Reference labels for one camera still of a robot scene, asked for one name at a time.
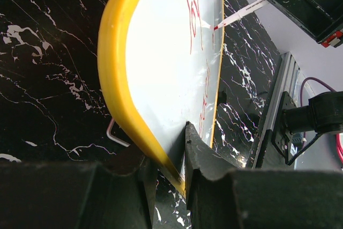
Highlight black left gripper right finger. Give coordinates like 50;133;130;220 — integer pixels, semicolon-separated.
185;122;342;228

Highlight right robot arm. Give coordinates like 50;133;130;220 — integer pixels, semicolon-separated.
255;0;342;167

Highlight metal wire board stand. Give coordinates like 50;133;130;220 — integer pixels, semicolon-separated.
106;119;131;147

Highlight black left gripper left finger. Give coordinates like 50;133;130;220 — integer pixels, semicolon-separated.
1;146;158;228

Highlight red whiteboard marker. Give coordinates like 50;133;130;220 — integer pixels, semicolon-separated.
213;0;269;31

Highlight aluminium frame rail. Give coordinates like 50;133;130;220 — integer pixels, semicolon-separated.
245;52;300;169

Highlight pink framed whiteboard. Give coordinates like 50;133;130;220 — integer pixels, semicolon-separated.
335;133;343;163

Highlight yellow framed whiteboard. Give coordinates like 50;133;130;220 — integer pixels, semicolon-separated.
98;0;224;194

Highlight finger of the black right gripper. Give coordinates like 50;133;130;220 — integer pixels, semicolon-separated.
267;0;342;45

